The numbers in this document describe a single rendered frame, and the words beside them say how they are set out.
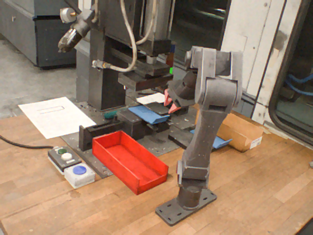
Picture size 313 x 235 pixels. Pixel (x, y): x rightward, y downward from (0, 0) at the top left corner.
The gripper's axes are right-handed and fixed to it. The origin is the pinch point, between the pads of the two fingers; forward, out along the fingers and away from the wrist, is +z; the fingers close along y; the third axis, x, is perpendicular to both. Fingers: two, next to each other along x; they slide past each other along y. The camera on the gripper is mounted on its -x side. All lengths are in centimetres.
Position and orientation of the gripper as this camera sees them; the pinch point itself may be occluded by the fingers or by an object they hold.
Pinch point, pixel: (169, 107)
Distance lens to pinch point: 111.0
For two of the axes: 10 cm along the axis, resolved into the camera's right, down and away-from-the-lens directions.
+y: -4.8, -8.2, 3.1
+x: -7.5, 2.0, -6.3
